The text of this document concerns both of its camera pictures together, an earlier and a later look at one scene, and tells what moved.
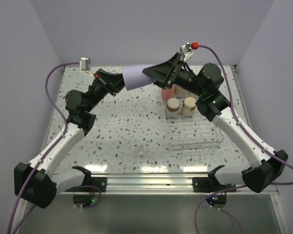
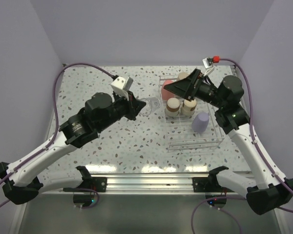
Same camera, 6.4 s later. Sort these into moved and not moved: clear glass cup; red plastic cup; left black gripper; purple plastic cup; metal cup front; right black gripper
Moved: purple plastic cup; clear glass cup; left black gripper; right black gripper
Not moved: red plastic cup; metal cup front
